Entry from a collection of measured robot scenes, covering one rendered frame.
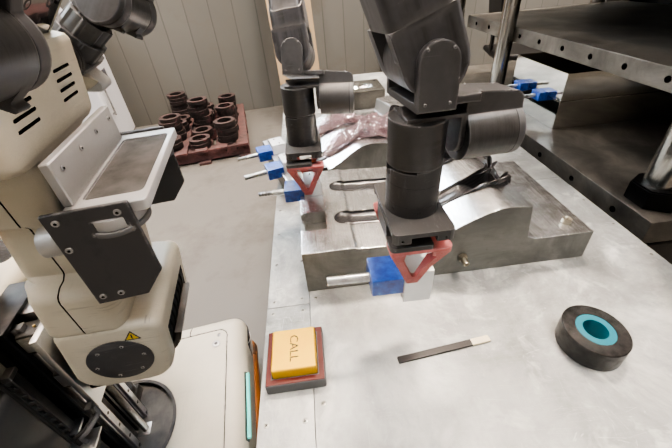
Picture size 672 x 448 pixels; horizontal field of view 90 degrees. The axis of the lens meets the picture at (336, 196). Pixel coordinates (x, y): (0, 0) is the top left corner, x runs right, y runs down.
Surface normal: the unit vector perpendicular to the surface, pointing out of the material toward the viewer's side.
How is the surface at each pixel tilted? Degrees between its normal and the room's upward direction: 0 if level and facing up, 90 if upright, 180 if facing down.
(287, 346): 0
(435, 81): 86
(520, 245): 90
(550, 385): 0
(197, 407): 0
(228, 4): 90
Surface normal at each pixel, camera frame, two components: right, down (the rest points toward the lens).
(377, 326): -0.07, -0.83
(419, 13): 0.14, 0.51
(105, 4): -0.07, 0.23
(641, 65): -0.99, 0.11
